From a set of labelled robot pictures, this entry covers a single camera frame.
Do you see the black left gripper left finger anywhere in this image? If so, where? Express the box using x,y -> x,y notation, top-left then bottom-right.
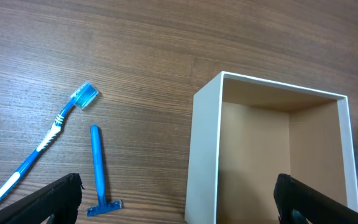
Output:
0,173 -> 83,224

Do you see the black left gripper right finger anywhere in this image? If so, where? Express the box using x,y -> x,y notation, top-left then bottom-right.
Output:
273,174 -> 358,224

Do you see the blue disposable razor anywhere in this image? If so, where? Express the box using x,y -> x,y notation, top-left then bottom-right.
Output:
86,125 -> 123,217

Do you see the white cardboard box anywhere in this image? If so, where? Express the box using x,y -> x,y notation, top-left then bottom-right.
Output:
185,72 -> 358,223

